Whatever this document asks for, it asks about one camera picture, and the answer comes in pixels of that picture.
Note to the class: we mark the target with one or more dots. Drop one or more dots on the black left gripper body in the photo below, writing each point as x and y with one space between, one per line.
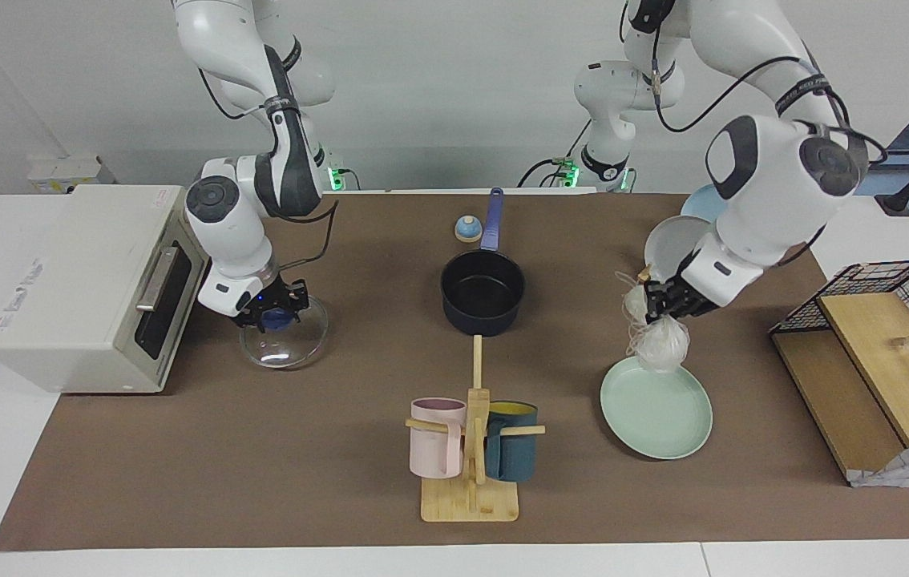
691 296

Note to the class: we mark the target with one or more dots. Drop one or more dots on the wooden mug rack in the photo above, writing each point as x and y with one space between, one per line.
470 503

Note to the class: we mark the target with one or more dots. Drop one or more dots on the light wooden board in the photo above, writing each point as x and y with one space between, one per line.
871 336

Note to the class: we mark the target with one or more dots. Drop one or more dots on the light blue plate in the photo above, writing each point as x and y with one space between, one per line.
707 207

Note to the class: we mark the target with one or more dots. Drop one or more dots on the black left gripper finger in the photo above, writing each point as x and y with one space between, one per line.
657 312
653 292

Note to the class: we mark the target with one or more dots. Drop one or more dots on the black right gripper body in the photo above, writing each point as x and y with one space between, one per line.
282 295

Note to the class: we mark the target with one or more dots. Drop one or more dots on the teal mug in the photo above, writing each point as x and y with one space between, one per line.
512 457

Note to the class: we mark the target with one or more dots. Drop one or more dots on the mint green plate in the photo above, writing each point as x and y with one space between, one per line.
655 417

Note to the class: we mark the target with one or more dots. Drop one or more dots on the brown table mat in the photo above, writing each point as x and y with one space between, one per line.
302 449

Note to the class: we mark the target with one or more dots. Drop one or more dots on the pink mug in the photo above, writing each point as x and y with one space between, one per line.
432 449

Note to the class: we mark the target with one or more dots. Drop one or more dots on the dark wooden board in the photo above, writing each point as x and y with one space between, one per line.
831 393

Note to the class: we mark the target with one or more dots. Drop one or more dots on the dark blue saucepan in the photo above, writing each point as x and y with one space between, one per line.
482 323

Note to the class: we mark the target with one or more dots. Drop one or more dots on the wooden plate rack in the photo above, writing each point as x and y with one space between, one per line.
644 275

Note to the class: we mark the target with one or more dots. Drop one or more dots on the grey plate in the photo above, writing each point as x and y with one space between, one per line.
671 240

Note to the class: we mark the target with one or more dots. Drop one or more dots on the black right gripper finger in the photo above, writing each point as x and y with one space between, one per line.
258 320
296 312

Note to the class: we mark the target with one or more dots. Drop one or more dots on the glass lid with blue knob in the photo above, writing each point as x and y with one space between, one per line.
286 344

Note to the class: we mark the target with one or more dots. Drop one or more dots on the white toaster oven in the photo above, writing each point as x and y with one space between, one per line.
70 304

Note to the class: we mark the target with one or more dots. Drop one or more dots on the white power strip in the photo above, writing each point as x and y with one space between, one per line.
62 172

